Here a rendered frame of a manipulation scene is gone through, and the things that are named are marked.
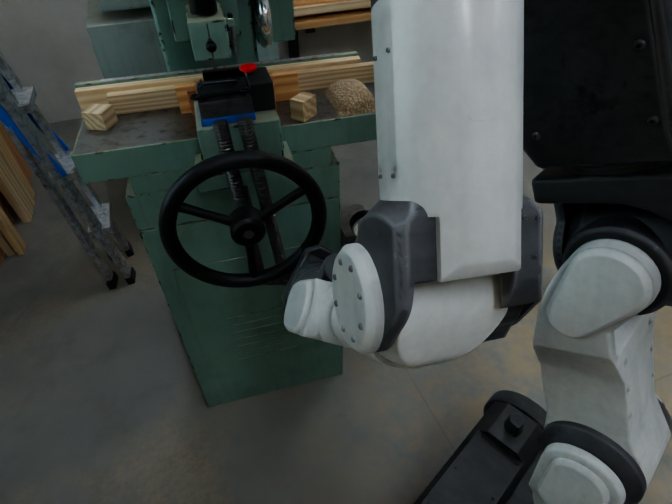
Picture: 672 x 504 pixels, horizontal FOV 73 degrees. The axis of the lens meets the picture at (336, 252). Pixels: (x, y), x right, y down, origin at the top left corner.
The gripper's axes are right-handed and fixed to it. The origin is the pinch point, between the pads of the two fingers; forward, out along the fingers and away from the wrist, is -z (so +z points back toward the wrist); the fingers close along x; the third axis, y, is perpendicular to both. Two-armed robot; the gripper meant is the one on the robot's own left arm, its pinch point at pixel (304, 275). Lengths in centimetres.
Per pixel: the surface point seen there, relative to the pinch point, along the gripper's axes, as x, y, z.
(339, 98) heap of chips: 33.7, 6.2, -16.6
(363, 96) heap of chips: 36.2, 2.2, -15.0
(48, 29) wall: 36, 145, -236
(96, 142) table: 3.7, 42.9, -17.6
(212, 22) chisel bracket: 33.3, 33.6, -15.4
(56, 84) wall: 9, 135, -251
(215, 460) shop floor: -65, -13, -45
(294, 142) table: 21.4, 10.4, -15.8
